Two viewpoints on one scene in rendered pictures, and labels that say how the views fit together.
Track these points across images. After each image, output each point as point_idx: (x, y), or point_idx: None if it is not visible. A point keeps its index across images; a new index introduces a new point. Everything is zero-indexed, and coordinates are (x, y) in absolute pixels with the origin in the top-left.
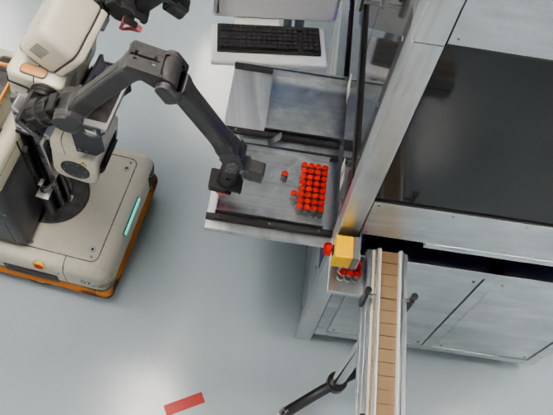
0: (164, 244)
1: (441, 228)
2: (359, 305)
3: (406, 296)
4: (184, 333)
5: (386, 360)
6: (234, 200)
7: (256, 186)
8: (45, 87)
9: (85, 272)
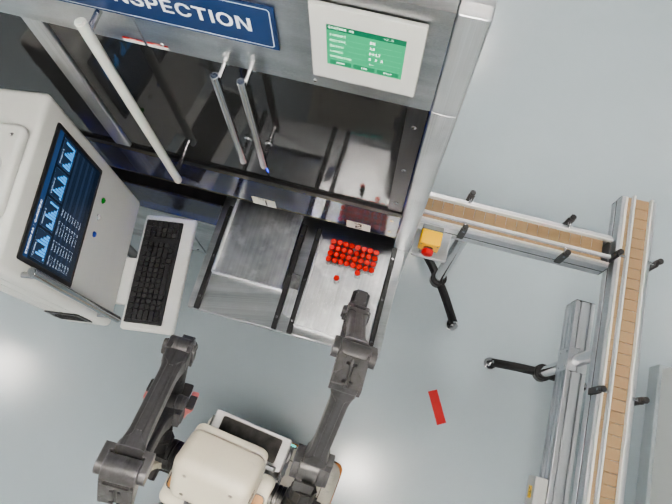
0: (288, 413)
1: None
2: (462, 238)
3: (463, 200)
4: (375, 401)
5: (514, 227)
6: None
7: (340, 306)
8: (273, 496)
9: (332, 486)
